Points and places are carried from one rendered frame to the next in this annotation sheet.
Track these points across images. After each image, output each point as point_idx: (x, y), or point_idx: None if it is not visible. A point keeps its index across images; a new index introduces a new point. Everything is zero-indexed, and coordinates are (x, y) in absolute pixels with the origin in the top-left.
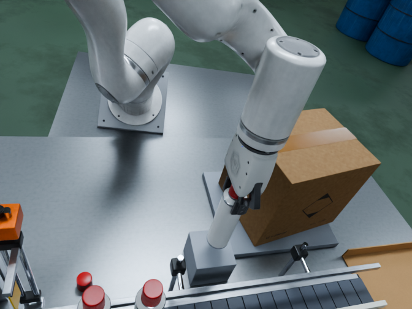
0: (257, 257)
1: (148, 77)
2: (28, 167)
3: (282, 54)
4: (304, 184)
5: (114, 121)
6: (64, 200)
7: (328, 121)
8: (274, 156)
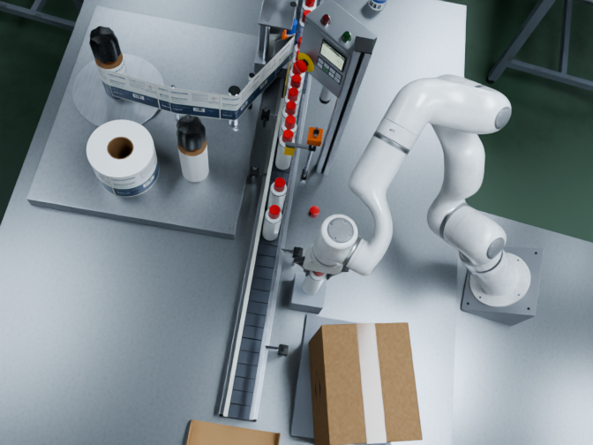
0: (300, 343)
1: (443, 235)
2: (423, 189)
3: (332, 215)
4: (321, 341)
5: None
6: None
7: (397, 425)
8: (311, 255)
